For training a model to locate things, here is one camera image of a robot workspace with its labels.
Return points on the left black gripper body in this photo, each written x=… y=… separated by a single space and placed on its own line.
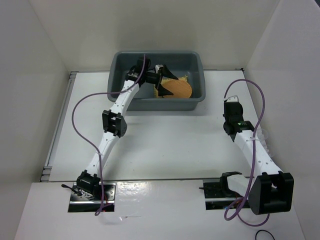
x=152 y=78

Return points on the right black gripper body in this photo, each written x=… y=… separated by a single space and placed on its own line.
x=226 y=122

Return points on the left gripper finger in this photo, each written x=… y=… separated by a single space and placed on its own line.
x=163 y=91
x=165 y=72

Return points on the square bamboo mat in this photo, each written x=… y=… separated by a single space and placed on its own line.
x=183 y=78

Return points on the round orange woven tray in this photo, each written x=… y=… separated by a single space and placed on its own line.
x=181 y=89

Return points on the clear plastic cup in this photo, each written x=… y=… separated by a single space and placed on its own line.
x=270 y=150
x=262 y=134

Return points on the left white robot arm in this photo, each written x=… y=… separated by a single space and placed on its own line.
x=90 y=181

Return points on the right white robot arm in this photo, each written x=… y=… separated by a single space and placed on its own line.
x=271 y=190

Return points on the grey plastic bin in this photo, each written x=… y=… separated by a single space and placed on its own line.
x=180 y=62

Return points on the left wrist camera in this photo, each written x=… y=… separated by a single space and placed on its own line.
x=158 y=68

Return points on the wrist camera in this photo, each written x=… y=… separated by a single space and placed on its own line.
x=158 y=68
x=233 y=98

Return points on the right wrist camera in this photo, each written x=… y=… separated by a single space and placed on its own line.
x=233 y=98

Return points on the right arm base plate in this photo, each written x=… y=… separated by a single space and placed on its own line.
x=214 y=196

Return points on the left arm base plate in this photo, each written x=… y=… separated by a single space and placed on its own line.
x=80 y=202

